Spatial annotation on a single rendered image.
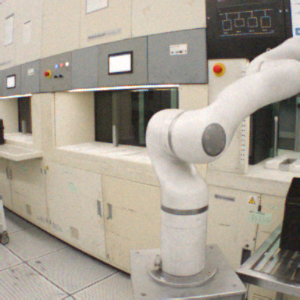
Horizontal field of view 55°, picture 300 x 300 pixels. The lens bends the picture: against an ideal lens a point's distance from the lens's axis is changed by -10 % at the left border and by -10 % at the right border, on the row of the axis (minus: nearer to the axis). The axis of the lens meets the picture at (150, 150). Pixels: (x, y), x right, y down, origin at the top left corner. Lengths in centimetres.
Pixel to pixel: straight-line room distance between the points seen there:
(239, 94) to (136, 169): 113
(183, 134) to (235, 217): 93
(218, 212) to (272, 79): 87
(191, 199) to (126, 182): 119
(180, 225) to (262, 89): 42
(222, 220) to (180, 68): 78
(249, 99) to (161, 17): 100
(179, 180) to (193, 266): 22
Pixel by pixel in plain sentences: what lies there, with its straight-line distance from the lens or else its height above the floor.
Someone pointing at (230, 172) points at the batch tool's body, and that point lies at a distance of 151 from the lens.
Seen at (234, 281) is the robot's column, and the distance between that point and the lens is 83.
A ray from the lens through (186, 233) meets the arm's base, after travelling 76.
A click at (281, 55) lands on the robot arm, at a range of 105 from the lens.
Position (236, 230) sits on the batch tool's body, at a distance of 156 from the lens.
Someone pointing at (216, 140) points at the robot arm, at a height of 112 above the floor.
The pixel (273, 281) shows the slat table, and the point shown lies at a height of 76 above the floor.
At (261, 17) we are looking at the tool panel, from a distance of 145.
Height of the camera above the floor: 121
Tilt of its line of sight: 9 degrees down
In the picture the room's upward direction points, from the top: straight up
